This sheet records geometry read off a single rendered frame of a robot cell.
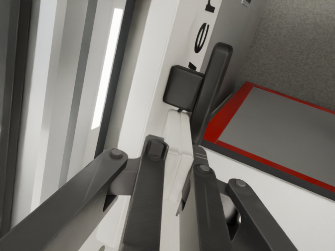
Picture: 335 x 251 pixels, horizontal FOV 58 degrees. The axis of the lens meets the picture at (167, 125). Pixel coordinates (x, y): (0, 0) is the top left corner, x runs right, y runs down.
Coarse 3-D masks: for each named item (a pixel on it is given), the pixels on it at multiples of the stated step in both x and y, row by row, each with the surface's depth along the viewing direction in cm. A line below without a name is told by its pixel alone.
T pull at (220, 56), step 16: (224, 48) 19; (208, 64) 20; (224, 64) 19; (176, 80) 21; (192, 80) 20; (208, 80) 20; (176, 96) 21; (192, 96) 21; (208, 96) 20; (192, 112) 21; (208, 112) 21; (192, 128) 21; (192, 144) 22
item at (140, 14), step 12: (144, 0) 28; (144, 12) 28; (132, 24) 29; (144, 24) 28; (132, 36) 29; (132, 48) 29; (132, 60) 30; (120, 72) 31; (132, 72) 30; (120, 84) 31; (120, 96) 31; (120, 108) 32; (120, 120) 32; (108, 132) 33; (120, 132) 32; (108, 144) 33
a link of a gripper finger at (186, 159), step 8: (184, 120) 20; (184, 128) 19; (184, 136) 18; (184, 144) 17; (184, 152) 16; (192, 152) 16; (184, 160) 16; (192, 160) 16; (176, 168) 16; (184, 168) 16; (176, 176) 16; (184, 176) 16; (176, 184) 16; (168, 192) 16; (176, 192) 16; (168, 200) 16; (176, 200) 16
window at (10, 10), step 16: (0, 0) 13; (0, 16) 13; (0, 32) 13; (0, 48) 14; (0, 64) 14; (0, 80) 14; (0, 96) 15; (0, 112) 15; (0, 128) 15; (0, 144) 16; (0, 160) 16; (0, 176) 17
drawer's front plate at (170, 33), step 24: (168, 0) 18; (192, 0) 20; (216, 0) 25; (168, 24) 18; (192, 24) 22; (144, 48) 19; (168, 48) 19; (192, 48) 24; (144, 72) 20; (168, 72) 21; (144, 96) 20; (144, 120) 21; (120, 144) 22; (120, 216) 24; (120, 240) 26
